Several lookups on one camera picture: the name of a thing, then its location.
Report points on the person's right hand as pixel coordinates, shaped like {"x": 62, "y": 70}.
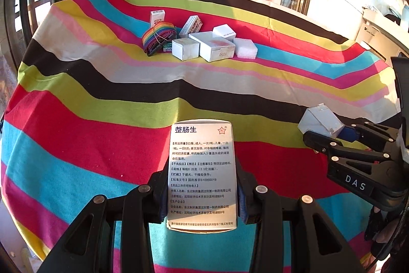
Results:
{"x": 380, "y": 228}

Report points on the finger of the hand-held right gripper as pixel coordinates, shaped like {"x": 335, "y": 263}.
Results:
{"x": 348, "y": 134}
{"x": 322, "y": 142}

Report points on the white wrapped pack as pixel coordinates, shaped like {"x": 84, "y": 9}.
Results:
{"x": 245, "y": 49}

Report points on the white medicine box with text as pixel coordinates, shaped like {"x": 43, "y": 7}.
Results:
{"x": 201, "y": 170}

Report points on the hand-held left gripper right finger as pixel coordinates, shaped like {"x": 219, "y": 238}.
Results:
{"x": 242, "y": 205}

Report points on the small teal box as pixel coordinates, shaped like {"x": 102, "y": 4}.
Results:
{"x": 166, "y": 47}

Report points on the plain white box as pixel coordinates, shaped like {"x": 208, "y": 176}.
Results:
{"x": 185, "y": 49}

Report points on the striped colourful tablecloth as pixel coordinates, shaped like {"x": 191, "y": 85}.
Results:
{"x": 96, "y": 132}

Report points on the large white cardboard box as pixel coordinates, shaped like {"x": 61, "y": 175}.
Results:
{"x": 212, "y": 47}

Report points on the white cube box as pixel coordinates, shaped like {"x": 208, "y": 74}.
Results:
{"x": 223, "y": 31}

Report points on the small white box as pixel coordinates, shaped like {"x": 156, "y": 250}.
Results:
{"x": 319, "y": 121}

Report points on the white cardboard carton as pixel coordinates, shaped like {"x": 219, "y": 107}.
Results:
{"x": 374, "y": 30}

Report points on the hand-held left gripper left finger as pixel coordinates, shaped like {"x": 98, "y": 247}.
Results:
{"x": 159, "y": 193}

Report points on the white box with gold logo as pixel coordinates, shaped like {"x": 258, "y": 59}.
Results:
{"x": 157, "y": 17}

